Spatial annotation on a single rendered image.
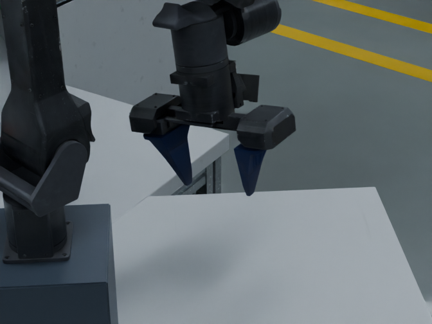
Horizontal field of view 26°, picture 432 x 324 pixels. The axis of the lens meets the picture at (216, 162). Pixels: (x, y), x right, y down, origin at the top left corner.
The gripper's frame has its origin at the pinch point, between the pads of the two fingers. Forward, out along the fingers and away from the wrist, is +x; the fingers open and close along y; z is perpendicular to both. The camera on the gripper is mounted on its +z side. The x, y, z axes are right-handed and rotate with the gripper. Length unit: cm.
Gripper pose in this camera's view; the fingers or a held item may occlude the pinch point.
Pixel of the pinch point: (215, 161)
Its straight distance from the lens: 105.1
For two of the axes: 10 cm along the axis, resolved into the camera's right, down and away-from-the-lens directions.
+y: -8.4, -1.3, 5.3
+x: 1.2, 9.1, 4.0
